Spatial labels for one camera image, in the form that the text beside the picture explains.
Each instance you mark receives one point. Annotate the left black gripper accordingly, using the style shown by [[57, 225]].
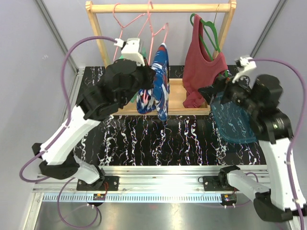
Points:
[[149, 73]]

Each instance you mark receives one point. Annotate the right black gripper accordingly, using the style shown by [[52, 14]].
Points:
[[222, 84]]

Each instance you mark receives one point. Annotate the blue red white trousers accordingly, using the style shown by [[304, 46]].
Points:
[[157, 98]]

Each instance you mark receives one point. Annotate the pink wire hanger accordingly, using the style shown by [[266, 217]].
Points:
[[123, 26], [153, 34]]

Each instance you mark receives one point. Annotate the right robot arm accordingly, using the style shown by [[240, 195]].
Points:
[[273, 131]]

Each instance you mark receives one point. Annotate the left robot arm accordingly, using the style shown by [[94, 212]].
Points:
[[122, 80]]

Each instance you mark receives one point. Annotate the green tie-dye trousers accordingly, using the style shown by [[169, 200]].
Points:
[[143, 52]]

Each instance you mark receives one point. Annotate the maroon tank top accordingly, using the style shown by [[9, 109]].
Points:
[[200, 68]]

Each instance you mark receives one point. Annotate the wooden clothes rack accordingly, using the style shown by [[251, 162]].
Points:
[[177, 95]]

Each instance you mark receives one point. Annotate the teal transparent plastic basin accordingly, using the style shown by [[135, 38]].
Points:
[[232, 122]]

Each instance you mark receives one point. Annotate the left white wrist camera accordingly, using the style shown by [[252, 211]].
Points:
[[131, 50]]

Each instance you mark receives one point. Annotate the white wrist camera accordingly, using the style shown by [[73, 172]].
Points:
[[131, 50], [245, 65]]

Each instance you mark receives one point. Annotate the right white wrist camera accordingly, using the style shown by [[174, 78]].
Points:
[[245, 65]]

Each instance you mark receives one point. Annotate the aluminium mounting rail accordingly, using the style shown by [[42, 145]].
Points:
[[139, 184]]

